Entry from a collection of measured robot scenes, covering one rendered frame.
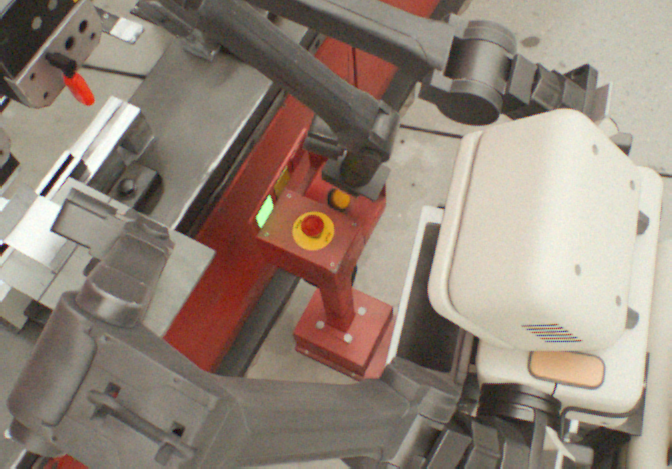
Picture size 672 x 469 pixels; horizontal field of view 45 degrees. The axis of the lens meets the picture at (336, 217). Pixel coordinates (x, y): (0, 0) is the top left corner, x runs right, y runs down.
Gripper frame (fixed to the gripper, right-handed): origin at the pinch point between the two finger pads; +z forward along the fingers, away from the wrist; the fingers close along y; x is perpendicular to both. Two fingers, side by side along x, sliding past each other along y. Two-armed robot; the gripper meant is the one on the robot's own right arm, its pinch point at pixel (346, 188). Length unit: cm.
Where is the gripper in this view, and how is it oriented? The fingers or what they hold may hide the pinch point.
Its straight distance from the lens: 141.9
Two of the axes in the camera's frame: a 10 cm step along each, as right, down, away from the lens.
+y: -8.8, -4.7, -0.1
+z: -1.7, 3.0, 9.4
